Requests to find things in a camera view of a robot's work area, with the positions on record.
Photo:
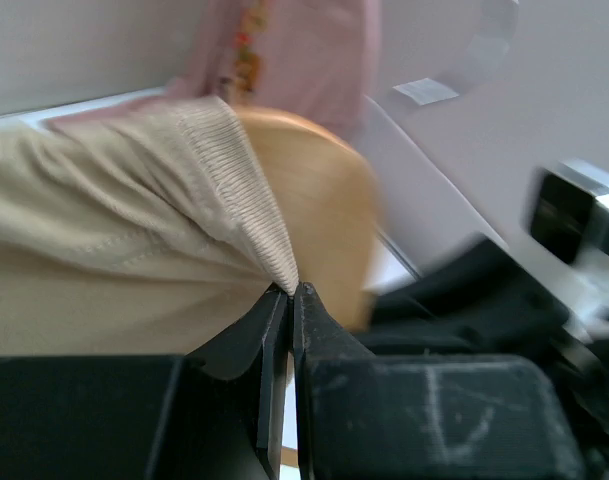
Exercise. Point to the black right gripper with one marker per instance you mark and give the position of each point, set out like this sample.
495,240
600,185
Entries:
484,302

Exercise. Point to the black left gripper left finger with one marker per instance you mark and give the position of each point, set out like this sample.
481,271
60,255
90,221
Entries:
240,383

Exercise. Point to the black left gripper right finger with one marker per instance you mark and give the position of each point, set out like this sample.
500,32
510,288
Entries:
337,398

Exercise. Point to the wooden hanger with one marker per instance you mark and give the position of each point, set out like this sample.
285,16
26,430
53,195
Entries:
327,195

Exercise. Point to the beige t shirt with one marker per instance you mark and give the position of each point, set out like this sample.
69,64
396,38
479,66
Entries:
149,233

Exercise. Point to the pink t shirt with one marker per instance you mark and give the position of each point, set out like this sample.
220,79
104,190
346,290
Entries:
315,59

